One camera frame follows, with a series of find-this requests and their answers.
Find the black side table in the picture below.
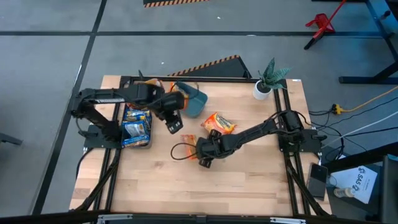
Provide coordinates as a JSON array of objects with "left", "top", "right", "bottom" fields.
[{"left": 322, "top": 141, "right": 398, "bottom": 224}]

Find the black camera mount rail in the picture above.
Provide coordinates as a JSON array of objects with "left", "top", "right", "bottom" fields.
[{"left": 0, "top": 211, "right": 398, "bottom": 224}]

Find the potted plant white pot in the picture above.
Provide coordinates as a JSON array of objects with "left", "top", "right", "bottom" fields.
[{"left": 252, "top": 57, "right": 294, "bottom": 101}]

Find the white cable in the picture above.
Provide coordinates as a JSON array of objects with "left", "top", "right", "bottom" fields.
[{"left": 322, "top": 110, "right": 398, "bottom": 149}]

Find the black hazard-striped ramp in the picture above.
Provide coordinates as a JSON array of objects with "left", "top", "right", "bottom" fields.
[{"left": 167, "top": 55, "right": 253, "bottom": 79}]

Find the orange extension cable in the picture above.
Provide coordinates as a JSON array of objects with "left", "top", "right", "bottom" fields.
[{"left": 341, "top": 86, "right": 398, "bottom": 113}]

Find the silver metal bracket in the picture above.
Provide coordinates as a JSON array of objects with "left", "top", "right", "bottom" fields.
[
  {"left": 269, "top": 217, "right": 307, "bottom": 224},
  {"left": 96, "top": 213, "right": 134, "bottom": 224}
]

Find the black desk leg frame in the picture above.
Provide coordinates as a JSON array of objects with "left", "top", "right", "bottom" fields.
[{"left": 338, "top": 0, "right": 398, "bottom": 85}]

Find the dark metal leg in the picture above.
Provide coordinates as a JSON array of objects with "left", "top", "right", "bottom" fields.
[{"left": 0, "top": 132, "right": 24, "bottom": 146}]

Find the white paper sign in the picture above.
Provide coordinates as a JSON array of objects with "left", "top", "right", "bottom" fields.
[{"left": 330, "top": 164, "right": 379, "bottom": 205}]

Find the teal plastic bin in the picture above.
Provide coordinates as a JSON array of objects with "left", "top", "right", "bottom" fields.
[{"left": 174, "top": 81, "right": 208, "bottom": 119}]

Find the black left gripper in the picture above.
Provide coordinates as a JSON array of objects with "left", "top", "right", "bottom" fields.
[{"left": 152, "top": 91, "right": 187, "bottom": 135}]

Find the black smartphone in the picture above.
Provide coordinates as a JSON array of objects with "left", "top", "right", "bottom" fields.
[{"left": 307, "top": 163, "right": 329, "bottom": 200}]

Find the black hazard-striped strip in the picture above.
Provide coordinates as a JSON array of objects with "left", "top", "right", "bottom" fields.
[{"left": 142, "top": 0, "right": 211, "bottom": 9}]

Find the red metal stand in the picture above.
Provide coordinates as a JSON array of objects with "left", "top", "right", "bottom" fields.
[{"left": 303, "top": 0, "right": 348, "bottom": 50}]

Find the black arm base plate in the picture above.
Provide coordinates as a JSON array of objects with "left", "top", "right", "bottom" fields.
[
  {"left": 277, "top": 128, "right": 328, "bottom": 153},
  {"left": 83, "top": 124, "right": 125, "bottom": 149}
]

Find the blue soy sauce ramen pack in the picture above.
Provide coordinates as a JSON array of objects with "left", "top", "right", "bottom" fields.
[
  {"left": 121, "top": 136, "right": 150, "bottom": 147},
  {"left": 121, "top": 120, "right": 150, "bottom": 139},
  {"left": 124, "top": 109, "right": 152, "bottom": 123}
]

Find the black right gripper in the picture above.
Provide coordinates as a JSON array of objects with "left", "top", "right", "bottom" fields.
[{"left": 195, "top": 128, "right": 226, "bottom": 169}]

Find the grey translucent bin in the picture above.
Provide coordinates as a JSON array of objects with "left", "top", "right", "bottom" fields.
[{"left": 120, "top": 107, "right": 154, "bottom": 149}]

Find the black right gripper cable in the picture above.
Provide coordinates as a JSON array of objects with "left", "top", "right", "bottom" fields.
[{"left": 170, "top": 142, "right": 200, "bottom": 161}]

